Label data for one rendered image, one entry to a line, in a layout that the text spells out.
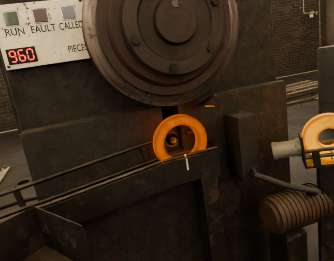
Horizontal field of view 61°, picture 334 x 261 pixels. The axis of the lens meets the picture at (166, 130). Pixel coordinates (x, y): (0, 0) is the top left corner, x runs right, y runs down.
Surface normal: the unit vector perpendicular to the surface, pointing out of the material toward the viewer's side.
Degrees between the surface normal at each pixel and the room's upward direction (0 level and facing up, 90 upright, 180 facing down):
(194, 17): 90
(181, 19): 90
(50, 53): 90
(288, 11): 90
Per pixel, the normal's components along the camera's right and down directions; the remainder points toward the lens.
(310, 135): -0.30, 0.28
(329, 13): -0.94, 0.22
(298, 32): 0.30, 0.19
